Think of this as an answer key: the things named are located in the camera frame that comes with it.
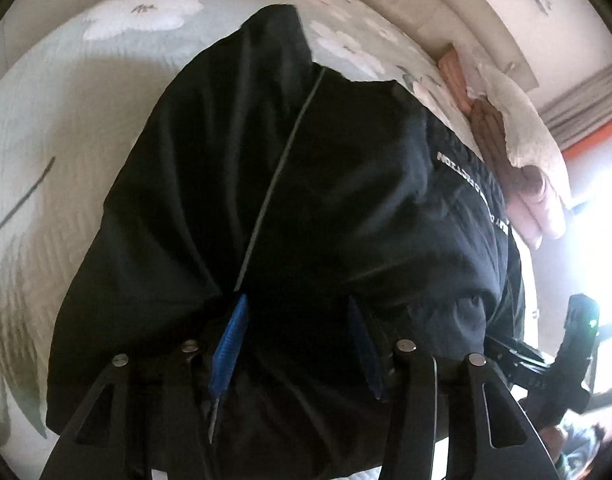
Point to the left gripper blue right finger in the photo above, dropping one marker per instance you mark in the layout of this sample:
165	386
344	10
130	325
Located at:
430	379

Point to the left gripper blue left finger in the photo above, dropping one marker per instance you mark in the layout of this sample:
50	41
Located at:
147	409

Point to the black jacket with grey piping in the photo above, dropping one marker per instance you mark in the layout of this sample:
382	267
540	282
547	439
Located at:
344	214

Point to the folded pink brown blanket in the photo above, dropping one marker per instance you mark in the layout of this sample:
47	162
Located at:
531	204

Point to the white floral pillow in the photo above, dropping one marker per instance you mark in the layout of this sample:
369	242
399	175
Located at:
527	139

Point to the grey and orange curtain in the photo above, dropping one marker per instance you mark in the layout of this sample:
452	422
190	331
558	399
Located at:
581	111

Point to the floral quilted bedspread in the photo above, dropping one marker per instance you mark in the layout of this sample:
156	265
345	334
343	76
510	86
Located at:
70	110

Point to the beige padded headboard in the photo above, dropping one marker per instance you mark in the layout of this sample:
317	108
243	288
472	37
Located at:
390	39

